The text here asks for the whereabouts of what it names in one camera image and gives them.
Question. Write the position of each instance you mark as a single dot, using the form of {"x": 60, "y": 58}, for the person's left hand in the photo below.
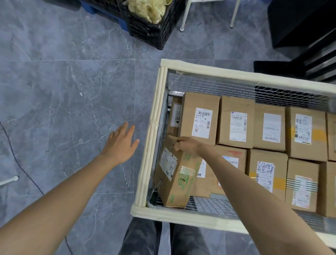
{"x": 119, "y": 149}

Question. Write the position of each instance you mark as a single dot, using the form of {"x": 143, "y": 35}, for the person's right hand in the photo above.
{"x": 190, "y": 145}

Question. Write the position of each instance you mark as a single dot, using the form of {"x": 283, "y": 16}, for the person's left thumb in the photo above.
{"x": 134, "y": 146}

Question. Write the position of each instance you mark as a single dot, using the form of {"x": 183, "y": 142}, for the person's left middle finger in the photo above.
{"x": 122, "y": 130}

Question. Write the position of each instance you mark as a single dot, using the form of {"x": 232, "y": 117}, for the person's right fingers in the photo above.
{"x": 178, "y": 144}

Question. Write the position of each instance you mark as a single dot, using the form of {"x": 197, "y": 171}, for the green printed cardboard box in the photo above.
{"x": 175, "y": 184}

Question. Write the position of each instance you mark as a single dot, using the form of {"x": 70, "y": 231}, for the person's left forearm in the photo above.
{"x": 52, "y": 207}

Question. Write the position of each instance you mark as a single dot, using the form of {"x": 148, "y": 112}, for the person's right forearm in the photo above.
{"x": 252, "y": 207}

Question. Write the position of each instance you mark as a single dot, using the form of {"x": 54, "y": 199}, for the group of brown labelled parcels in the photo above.
{"x": 265, "y": 147}

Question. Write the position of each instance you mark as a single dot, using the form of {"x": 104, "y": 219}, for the person's left leg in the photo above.
{"x": 141, "y": 239}

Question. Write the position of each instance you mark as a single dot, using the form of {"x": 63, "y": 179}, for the person's leg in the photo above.
{"x": 141, "y": 239}
{"x": 187, "y": 241}

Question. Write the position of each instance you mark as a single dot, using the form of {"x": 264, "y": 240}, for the person's right leg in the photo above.
{"x": 187, "y": 241}

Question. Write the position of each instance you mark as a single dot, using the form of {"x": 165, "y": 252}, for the black plastic crate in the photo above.
{"x": 154, "y": 29}

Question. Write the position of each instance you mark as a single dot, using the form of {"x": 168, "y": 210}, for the blue plastic pallet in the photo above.
{"x": 105, "y": 9}

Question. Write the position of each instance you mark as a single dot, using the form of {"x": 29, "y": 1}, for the pale yellow bands pile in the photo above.
{"x": 148, "y": 9}

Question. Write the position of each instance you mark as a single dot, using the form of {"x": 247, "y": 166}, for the white metal bar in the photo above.
{"x": 9, "y": 180}

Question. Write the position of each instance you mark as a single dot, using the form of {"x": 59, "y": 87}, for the black cabinet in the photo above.
{"x": 301, "y": 31}

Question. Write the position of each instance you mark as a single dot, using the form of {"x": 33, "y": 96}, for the white metal frame legs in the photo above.
{"x": 183, "y": 15}

